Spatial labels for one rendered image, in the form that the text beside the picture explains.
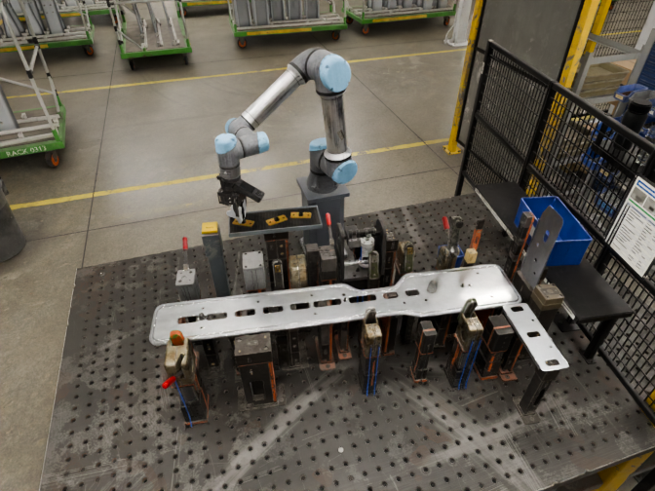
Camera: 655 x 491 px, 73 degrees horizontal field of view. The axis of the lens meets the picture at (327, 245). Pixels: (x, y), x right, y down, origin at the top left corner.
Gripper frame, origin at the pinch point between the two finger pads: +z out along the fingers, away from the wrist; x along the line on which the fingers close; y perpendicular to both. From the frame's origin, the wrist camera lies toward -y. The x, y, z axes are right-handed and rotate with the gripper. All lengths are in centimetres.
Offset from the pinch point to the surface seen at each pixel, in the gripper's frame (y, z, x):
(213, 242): 9.8, 7.1, 8.5
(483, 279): -97, 18, -9
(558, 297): -122, 12, 0
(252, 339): -21, 15, 44
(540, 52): -132, -6, -237
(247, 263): -8.3, 6.8, 17.3
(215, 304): 0.1, 17.8, 30.6
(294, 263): -24.5, 9.8, 9.6
